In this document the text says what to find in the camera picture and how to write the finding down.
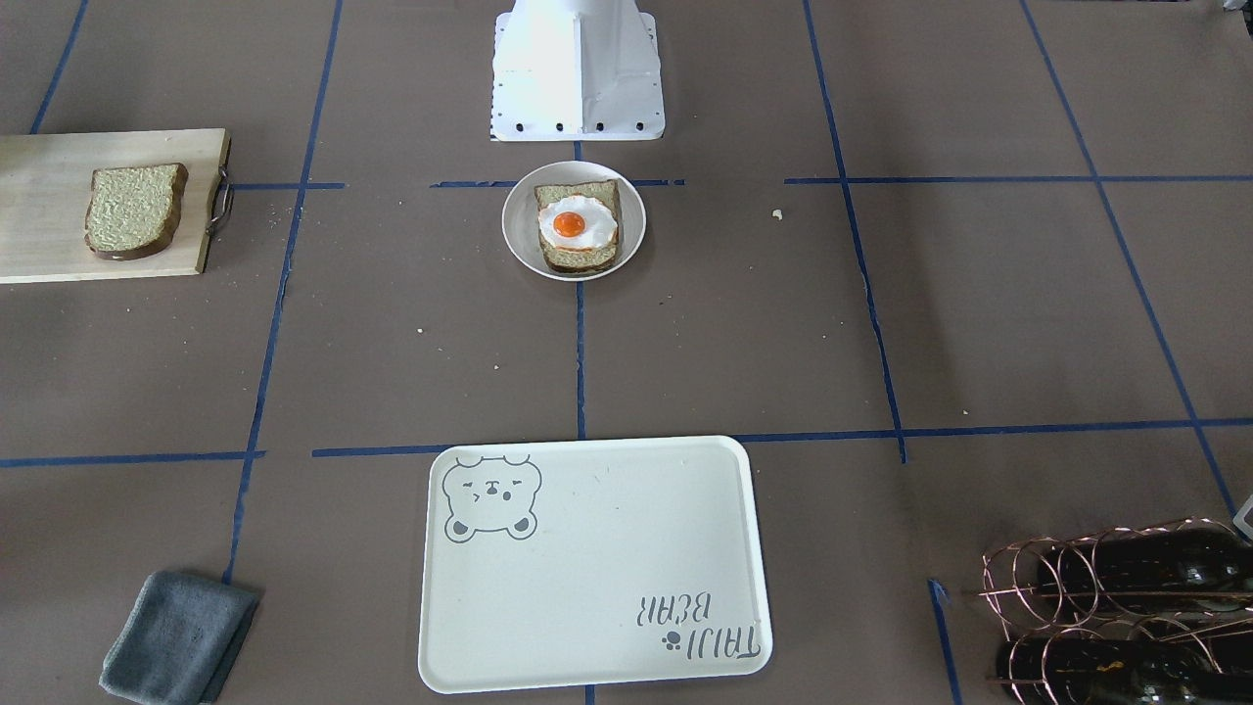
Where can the copper wire bottle rack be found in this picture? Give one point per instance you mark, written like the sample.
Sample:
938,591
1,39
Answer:
1011,591

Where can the grey folded cloth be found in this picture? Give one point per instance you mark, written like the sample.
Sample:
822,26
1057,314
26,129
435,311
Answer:
180,642

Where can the white bear tray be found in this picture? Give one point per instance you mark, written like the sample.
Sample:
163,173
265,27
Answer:
591,562

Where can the fried egg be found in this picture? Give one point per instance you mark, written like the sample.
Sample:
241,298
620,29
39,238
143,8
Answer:
577,223

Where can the dark wine bottle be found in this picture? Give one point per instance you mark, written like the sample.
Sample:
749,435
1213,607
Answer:
1189,570
1039,670

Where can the dark wine bottle upper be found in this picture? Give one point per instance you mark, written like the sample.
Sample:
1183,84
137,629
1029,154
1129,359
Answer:
1189,570

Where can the white round plate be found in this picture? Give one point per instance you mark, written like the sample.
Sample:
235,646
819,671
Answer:
519,215

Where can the wooden cutting board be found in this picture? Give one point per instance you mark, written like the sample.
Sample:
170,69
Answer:
46,193

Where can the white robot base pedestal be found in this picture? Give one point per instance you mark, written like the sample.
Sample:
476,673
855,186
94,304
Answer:
576,70

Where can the dark wine bottle lower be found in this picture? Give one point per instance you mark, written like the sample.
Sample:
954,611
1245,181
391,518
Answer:
1039,670

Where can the bread slice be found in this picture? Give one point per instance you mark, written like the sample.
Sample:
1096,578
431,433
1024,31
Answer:
134,211
587,261

